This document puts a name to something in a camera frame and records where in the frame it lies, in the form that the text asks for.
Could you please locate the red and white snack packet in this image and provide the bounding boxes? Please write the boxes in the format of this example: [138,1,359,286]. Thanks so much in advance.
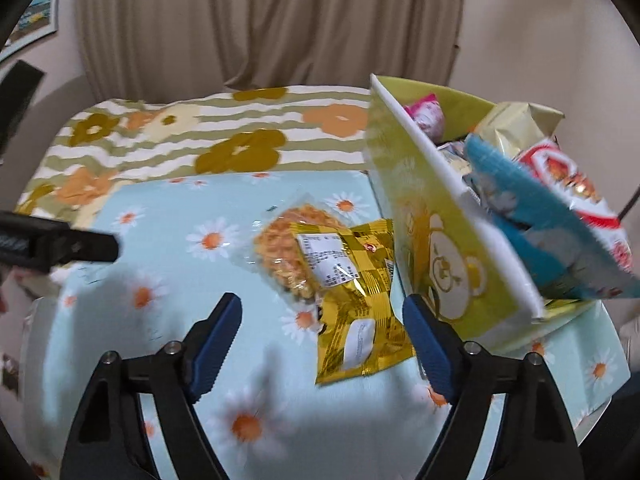
[517,140,636,271]

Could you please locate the yellow snack packet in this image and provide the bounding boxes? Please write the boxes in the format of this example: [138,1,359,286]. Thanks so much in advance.
[315,217,418,386]

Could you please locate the striped flower blanket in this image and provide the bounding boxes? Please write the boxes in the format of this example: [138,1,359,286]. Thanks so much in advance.
[15,85,373,226]

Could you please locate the blue and cream snack packet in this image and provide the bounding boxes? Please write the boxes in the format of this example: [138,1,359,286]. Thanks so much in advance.
[465,135,640,301]

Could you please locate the pale cream snack packet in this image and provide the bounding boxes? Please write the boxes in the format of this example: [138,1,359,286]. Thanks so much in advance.
[472,101,566,161]

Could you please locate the light blue daisy cloth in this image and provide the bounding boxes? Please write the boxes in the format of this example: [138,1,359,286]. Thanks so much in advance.
[20,170,633,480]

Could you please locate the pink snack packet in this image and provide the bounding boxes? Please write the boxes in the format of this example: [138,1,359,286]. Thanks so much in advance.
[404,94,446,136]

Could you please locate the yellow-green cardboard box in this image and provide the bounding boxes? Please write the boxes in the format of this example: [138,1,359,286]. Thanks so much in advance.
[362,74,608,356]

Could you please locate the black flat object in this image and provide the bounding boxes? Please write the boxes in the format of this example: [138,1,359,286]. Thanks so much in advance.
[0,59,46,161]

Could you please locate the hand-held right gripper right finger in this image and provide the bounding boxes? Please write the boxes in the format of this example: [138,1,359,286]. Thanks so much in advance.
[402,294,583,480]

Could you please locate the round cracker clear packet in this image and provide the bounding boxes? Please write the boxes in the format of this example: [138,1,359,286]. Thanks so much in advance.
[252,202,361,306]

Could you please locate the framed wall picture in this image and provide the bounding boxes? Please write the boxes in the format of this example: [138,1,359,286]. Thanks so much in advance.
[0,0,63,61]

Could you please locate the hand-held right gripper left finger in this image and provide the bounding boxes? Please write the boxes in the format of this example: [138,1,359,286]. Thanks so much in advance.
[60,292,243,480]

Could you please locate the beige curtain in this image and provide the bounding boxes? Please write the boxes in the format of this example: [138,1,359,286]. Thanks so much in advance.
[75,0,468,103]

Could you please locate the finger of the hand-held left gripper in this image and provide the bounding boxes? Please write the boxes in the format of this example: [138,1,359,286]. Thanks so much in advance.
[0,210,121,273]

